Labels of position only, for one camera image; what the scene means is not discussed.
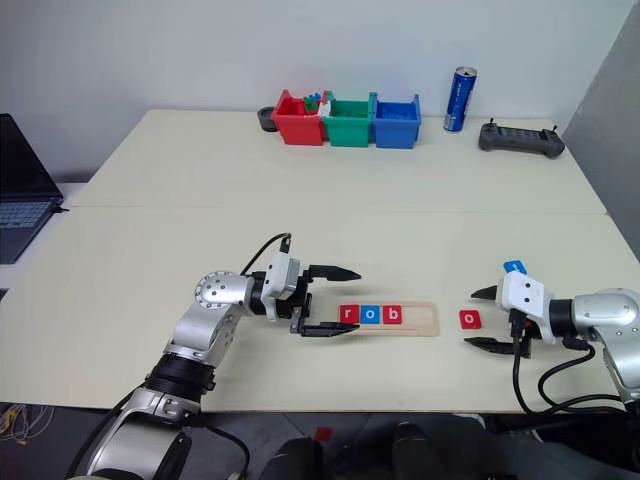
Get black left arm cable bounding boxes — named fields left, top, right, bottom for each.
left=239, top=231, right=294, bottom=277

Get wooden letter tray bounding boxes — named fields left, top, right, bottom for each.
left=336, top=301, right=442, bottom=338

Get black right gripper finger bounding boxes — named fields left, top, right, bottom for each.
left=469, top=283, right=502, bottom=303
left=463, top=336, right=517, bottom=356

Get dark open laptop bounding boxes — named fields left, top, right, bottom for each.
left=0, top=113, right=66, bottom=265

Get dark rounded shape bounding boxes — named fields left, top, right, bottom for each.
left=258, top=434, right=327, bottom=480

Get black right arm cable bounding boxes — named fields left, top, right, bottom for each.
left=511, top=337, right=632, bottom=415

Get blue plastic bin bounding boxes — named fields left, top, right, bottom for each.
left=372, top=93, right=423, bottom=150

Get grey remote controller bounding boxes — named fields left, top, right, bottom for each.
left=478, top=117, right=567, bottom=160

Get tangled thin wires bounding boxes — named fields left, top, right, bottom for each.
left=0, top=401, right=53, bottom=447

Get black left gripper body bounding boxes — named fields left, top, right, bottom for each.
left=275, top=268, right=314, bottom=335

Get black round holder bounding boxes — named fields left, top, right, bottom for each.
left=256, top=105, right=280, bottom=133

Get green plastic bin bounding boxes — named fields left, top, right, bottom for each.
left=322, top=91, right=377, bottom=149

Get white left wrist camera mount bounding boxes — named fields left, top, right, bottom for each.
left=263, top=253, right=304, bottom=323

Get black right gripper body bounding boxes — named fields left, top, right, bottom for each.
left=494, top=281, right=541, bottom=360

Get red letter tile o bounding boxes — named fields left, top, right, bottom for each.
left=458, top=309, right=485, bottom=332

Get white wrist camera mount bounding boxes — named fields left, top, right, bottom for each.
left=499, top=271, right=557, bottom=347
left=263, top=253, right=304, bottom=323

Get blue drink can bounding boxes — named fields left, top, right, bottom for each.
left=442, top=65, right=479, bottom=134

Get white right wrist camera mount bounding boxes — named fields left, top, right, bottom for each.
left=499, top=271, right=557, bottom=347

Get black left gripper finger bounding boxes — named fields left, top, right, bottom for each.
left=305, top=264, right=363, bottom=283
left=299, top=322, right=362, bottom=340

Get red plastic bin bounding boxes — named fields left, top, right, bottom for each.
left=271, top=89, right=327, bottom=147

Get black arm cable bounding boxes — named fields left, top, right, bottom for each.
left=511, top=337, right=632, bottom=415
left=239, top=231, right=294, bottom=277

